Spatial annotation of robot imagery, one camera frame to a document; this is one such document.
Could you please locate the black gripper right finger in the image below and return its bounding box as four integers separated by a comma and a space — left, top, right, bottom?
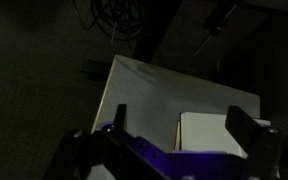
224, 105, 268, 158

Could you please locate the black camera tripod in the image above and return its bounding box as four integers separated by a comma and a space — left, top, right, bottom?
193, 0, 248, 58

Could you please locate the white hardcover book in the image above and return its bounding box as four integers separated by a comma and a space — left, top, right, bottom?
178, 111, 272, 159

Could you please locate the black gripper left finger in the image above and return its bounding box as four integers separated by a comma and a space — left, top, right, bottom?
113, 103, 128, 133

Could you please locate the black coiled cable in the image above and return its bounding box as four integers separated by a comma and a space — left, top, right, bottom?
72, 0, 152, 44

